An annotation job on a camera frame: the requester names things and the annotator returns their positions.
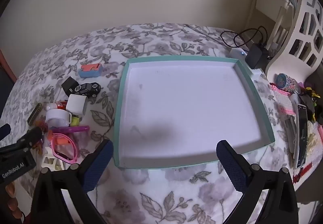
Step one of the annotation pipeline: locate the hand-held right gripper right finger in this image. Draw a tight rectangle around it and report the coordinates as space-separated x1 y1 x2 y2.
216 140 299 224

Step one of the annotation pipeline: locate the person's left hand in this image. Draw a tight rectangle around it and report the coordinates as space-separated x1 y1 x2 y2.
5 184 27 222

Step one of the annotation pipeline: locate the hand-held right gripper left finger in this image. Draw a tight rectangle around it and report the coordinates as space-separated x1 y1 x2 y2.
30 139 114 224

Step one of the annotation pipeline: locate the black toy car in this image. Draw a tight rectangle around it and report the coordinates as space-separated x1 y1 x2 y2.
72 82 101 98

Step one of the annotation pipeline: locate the smartphone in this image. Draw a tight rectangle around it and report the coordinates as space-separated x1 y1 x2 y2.
294 104 309 169

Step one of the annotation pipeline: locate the floral blanket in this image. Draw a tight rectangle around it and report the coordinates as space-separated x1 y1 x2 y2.
0 22 323 224

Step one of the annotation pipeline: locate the pink and white crochet mat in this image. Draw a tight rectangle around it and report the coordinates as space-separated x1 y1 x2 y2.
270 82 323 119

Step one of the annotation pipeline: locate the colourful patterned cylinder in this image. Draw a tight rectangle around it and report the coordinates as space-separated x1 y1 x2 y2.
276 73 302 95

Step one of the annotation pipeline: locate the white power strip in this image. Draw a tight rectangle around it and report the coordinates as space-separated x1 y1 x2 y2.
229 48 260 81

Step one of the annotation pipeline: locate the teal cardboard tray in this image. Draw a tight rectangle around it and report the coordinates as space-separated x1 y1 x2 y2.
113 56 275 170

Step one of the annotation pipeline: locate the black cube box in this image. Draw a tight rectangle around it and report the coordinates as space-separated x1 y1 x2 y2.
61 76 82 96

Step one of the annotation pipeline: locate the blue and orange eraser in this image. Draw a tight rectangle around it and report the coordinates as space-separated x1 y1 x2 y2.
79 63 104 78

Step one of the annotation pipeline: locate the dark door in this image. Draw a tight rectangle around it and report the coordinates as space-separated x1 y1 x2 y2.
0 63 14 119

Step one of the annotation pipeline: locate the gold patterned lighter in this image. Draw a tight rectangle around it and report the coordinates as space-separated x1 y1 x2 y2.
27 102 43 125

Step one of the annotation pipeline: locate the black and gold toy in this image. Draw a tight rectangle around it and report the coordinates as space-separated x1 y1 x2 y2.
299 86 322 121

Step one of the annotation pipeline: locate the orange plastic case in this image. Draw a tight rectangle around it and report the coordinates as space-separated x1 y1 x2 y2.
54 137 72 146

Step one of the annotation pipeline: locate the black power adapter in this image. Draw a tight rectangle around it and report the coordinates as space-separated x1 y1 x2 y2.
246 44 269 69

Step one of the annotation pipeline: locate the black cable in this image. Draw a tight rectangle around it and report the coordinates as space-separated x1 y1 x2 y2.
220 26 274 59

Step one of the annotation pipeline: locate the pink wristwatch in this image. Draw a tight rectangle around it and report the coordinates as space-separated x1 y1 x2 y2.
52 133 80 164

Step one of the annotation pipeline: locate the cream hair clip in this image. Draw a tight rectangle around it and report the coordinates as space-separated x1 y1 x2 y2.
41 147 67 171

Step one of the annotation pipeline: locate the magenta pen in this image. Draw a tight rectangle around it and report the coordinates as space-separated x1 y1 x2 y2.
50 125 90 134

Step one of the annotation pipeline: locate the cream knitted cloth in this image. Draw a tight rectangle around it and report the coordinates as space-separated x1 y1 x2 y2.
306 123 323 160

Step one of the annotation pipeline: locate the silver hair clip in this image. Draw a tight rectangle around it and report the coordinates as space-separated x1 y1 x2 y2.
285 116 298 161

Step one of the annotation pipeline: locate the red and white tube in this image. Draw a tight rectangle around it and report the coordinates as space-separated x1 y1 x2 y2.
46 101 68 111

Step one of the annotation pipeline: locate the white cut-out furniture panel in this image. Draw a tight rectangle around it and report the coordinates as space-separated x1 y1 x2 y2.
265 0 323 81

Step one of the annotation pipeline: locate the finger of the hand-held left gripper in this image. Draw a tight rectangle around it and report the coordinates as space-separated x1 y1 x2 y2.
0 124 12 142
0 127 43 154

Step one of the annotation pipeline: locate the red bead strip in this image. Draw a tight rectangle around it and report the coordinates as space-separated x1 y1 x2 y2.
294 162 313 182

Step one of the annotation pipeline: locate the white charger plug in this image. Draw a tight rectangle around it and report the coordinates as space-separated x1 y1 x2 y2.
66 93 88 116

